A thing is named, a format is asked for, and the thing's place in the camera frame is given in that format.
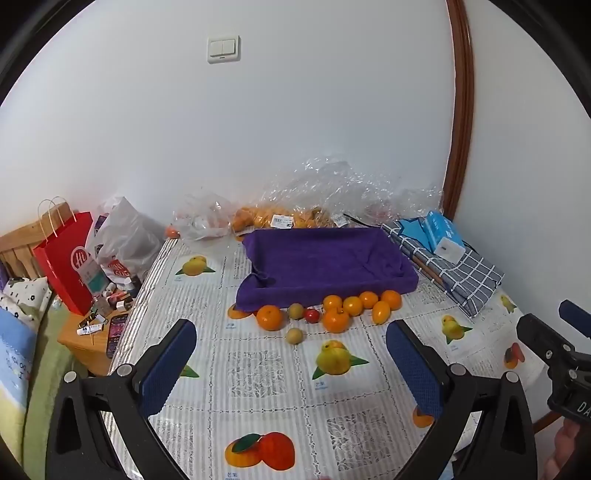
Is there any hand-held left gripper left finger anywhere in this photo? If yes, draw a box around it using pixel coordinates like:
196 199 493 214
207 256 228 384
45 318 198 480

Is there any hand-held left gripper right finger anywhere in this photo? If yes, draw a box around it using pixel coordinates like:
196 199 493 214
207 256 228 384
385 319 539 480

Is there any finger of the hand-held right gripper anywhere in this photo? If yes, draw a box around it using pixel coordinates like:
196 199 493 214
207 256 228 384
516 314 575 365
558 300 591 326

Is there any large orange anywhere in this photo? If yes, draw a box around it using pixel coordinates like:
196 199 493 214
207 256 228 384
256 305 283 332

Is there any purple towel lined tray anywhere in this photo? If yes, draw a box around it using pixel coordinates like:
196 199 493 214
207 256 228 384
235 227 420 313

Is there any person's right hand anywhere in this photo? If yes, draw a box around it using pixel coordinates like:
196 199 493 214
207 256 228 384
551 418 591 480

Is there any black smartphone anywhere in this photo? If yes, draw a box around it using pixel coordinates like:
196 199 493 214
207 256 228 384
106 313 130 360

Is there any wooden nightstand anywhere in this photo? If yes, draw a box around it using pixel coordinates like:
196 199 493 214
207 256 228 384
58 295 134 377

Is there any grey checked cloth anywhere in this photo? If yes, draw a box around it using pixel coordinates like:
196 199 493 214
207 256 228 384
381 220 505 318

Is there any brown wooden rod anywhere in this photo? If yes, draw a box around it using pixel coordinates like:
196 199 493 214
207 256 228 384
409 256 444 284

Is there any fruit print tablecloth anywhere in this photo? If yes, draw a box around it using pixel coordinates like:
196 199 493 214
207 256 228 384
99 235 555 480

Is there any white plastic bag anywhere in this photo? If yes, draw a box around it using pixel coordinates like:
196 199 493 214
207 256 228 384
90 196 166 287

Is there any blue tissue box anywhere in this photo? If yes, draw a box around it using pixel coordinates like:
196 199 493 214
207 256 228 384
422 211 465 266

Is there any blue paper sheet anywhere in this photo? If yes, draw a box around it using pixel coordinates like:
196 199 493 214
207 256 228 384
398 217 435 254

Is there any red paper bag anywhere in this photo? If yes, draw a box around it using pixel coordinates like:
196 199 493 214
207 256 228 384
32 198 95 317

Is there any blue blanket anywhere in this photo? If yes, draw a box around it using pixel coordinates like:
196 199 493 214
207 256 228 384
0 309 38 462

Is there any white dotted pillow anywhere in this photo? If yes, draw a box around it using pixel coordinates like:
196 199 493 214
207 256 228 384
0 276 51 324

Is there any clear bag of oranges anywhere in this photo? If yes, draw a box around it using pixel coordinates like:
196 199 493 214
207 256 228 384
231 203 335 232

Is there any wooden headboard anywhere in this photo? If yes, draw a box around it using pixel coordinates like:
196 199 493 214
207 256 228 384
0 215 61 282

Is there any large clear plastic bag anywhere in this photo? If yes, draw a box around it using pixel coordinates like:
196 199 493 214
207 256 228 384
259 154 444 227

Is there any brown wooden door frame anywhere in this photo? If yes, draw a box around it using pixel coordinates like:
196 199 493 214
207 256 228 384
441 0 476 217

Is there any white wall light switch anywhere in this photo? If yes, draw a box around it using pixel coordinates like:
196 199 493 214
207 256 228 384
206 36 242 64

